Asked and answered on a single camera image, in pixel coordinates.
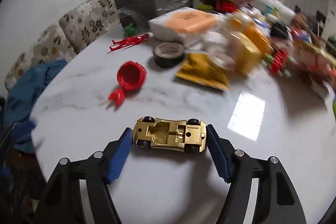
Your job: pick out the red plastic cup toy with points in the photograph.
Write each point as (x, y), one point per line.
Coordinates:
(130, 77)

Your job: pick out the white orange box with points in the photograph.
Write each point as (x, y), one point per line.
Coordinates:
(182, 25)

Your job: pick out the floral patterned sofa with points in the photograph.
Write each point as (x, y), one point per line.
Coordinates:
(74, 31)

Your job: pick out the blue cloth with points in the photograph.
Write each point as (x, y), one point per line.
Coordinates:
(21, 99)

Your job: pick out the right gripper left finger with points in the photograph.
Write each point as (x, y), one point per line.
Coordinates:
(61, 201)

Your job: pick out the green plastic tree toy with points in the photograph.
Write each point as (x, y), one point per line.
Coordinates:
(129, 30)

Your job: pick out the red plastic figure toy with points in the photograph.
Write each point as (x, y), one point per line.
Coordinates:
(128, 42)

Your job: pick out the black tape roll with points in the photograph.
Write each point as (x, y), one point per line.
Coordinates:
(168, 54)

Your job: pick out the gold toy car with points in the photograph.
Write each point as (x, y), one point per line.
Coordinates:
(175, 135)

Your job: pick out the gold foil snack packet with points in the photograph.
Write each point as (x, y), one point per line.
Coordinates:
(199, 69)

